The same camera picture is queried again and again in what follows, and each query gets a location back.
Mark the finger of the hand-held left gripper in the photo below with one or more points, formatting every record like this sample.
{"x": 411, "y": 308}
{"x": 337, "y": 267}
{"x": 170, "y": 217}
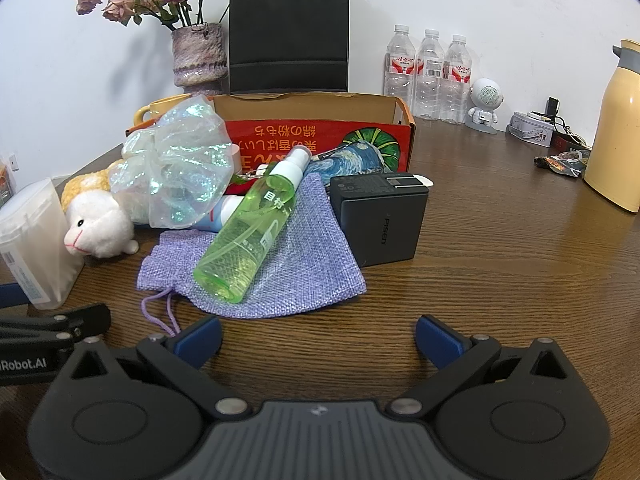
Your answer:
{"x": 85, "y": 317}
{"x": 10, "y": 295}

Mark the purple glazed vase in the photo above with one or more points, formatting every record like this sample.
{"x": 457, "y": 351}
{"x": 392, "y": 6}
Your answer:
{"x": 197, "y": 55}

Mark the white wall outlet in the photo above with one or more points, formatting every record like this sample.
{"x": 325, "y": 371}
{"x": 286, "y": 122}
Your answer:
{"x": 13, "y": 162}

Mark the red flat box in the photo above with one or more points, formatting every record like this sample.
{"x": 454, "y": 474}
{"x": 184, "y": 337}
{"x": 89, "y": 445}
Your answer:
{"x": 570, "y": 141}

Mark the yellow mug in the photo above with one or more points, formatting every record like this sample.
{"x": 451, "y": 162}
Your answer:
{"x": 167, "y": 106}

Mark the colourful packets pile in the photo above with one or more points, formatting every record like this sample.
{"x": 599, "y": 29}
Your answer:
{"x": 4, "y": 185}

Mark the translucent white plastic container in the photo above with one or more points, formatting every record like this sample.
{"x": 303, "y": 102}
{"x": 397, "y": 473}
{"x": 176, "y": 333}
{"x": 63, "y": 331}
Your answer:
{"x": 35, "y": 240}

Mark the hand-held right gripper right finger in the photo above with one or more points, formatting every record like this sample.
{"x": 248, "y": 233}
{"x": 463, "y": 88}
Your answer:
{"x": 440, "y": 342}

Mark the iridescent plastic bag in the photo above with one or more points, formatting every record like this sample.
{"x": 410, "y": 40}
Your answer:
{"x": 180, "y": 160}

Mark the black paper bag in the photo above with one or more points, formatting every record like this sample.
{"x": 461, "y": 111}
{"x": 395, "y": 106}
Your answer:
{"x": 287, "y": 25}

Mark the cream thermos jug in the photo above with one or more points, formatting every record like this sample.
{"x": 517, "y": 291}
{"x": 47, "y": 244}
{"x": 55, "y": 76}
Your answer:
{"x": 615, "y": 135}

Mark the dark snack packet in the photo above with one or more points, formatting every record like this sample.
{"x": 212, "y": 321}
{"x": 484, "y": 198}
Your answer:
{"x": 562, "y": 164}

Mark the clear water bottle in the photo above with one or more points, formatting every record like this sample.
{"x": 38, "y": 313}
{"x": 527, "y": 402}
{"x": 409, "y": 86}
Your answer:
{"x": 400, "y": 75}
{"x": 457, "y": 85}
{"x": 430, "y": 80}

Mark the blue swirl print pouch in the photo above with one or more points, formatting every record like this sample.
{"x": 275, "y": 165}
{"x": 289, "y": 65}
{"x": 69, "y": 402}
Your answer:
{"x": 350, "y": 160}

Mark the sheep plush toy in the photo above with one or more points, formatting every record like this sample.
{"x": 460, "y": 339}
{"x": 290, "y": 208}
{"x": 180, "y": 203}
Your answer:
{"x": 95, "y": 225}

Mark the orange cardboard box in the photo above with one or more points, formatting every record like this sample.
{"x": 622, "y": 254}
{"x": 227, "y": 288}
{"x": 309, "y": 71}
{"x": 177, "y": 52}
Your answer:
{"x": 320, "y": 135}

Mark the black plug adapter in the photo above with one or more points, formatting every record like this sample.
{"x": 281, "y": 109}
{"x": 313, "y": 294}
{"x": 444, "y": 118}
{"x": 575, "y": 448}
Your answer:
{"x": 552, "y": 106}

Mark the black charger block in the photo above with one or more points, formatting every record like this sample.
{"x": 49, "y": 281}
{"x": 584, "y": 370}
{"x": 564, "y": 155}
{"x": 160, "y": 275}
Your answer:
{"x": 385, "y": 225}

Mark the green spray bottle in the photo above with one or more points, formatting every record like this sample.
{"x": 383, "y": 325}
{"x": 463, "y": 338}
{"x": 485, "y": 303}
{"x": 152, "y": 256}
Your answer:
{"x": 250, "y": 230}

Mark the white blue toothpaste tube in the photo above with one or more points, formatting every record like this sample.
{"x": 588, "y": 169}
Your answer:
{"x": 225, "y": 210}

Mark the white robot figure speaker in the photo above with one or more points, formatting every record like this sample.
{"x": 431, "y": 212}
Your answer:
{"x": 486, "y": 97}

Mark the red fabric rose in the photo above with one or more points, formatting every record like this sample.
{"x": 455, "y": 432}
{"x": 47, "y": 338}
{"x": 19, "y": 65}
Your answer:
{"x": 241, "y": 187}

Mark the printed tin box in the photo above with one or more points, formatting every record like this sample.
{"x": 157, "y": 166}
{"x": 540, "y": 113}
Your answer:
{"x": 527, "y": 131}

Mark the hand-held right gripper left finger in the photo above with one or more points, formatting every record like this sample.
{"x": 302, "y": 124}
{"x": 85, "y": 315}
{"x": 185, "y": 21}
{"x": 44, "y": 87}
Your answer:
{"x": 201, "y": 341}

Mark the purple burlap pouch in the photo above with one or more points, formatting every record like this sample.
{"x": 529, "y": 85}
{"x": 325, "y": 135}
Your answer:
{"x": 310, "y": 265}

